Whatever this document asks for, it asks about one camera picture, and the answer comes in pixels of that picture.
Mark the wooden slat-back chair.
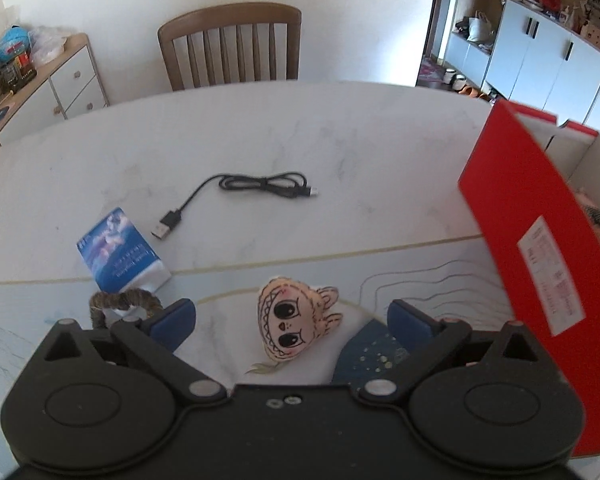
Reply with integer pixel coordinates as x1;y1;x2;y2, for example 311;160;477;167
157;2;302;91

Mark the blue tissue pack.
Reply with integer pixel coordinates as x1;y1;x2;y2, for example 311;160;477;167
76;208;172;294

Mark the red and white cardboard box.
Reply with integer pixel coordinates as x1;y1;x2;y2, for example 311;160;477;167
458;100;600;456

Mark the cartoon face plush keychain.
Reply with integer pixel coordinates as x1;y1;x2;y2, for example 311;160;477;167
248;276;343;375

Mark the black usb cable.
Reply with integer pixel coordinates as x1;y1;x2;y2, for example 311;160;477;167
150;171;320;242

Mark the white drawer sideboard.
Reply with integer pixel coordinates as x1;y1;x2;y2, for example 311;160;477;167
0;32;109;147

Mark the brown hair tie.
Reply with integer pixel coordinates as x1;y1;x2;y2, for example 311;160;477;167
88;287;165;330

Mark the white tall cabinet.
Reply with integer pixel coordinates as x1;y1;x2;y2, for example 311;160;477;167
444;0;600;132

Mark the white handbag on shelf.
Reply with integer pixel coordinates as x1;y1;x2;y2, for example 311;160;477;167
467;11;493;44

